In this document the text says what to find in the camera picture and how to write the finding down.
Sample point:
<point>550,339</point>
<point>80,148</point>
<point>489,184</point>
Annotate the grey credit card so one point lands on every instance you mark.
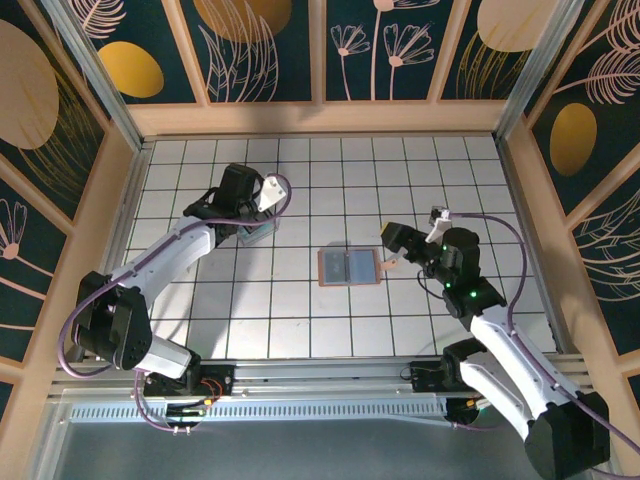
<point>335,267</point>

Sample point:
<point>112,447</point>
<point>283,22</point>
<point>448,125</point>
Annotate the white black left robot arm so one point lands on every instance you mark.
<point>165,255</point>

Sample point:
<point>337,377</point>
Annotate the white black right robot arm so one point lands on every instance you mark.
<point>500,345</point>

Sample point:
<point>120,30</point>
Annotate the dark blue credit card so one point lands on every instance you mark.
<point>362,266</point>

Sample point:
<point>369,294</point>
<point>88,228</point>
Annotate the clear box with teal contents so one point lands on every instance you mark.
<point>255,235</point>

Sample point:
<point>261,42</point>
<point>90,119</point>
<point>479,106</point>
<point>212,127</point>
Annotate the aluminium front beam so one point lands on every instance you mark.
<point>325,375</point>

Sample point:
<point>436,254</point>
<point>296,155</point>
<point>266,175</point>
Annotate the aluminium side rail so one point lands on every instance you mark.
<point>521,200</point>
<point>127,200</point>

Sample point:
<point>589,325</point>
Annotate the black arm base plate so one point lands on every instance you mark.
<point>422,380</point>
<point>222,375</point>

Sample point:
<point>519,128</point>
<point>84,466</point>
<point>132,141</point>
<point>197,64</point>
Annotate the aluminium corner post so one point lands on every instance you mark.
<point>97,75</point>
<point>537,75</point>

